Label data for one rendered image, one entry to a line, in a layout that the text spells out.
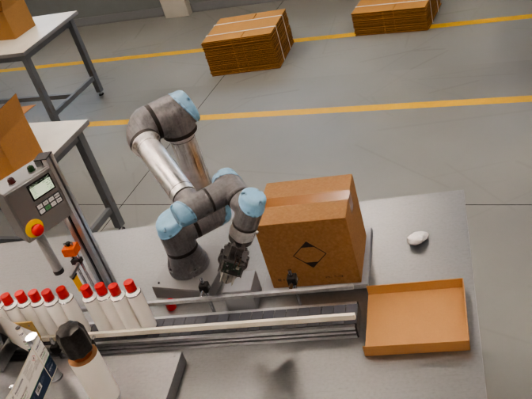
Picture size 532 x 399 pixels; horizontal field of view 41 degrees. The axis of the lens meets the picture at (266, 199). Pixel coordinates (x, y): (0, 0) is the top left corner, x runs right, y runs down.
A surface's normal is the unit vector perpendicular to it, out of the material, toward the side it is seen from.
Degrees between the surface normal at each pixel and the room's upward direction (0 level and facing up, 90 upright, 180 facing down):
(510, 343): 0
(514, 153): 0
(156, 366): 0
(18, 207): 90
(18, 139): 90
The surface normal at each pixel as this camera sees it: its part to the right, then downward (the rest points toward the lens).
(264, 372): -0.26, -0.80
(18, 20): 0.89, 0.05
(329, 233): -0.18, 0.59
